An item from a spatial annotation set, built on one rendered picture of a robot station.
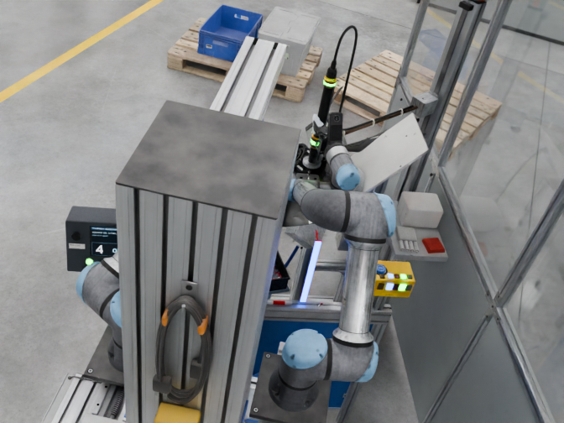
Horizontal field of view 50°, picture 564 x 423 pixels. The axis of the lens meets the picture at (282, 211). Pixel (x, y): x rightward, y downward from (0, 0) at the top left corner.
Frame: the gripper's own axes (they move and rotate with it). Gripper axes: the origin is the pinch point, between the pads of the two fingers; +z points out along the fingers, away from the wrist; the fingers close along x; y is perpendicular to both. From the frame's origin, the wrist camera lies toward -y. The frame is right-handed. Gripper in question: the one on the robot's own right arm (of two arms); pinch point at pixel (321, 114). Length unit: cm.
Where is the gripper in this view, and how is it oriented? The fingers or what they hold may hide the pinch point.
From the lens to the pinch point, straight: 221.3
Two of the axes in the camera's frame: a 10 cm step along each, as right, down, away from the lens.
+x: 9.6, -0.5, 2.7
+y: -1.5, 7.3, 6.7
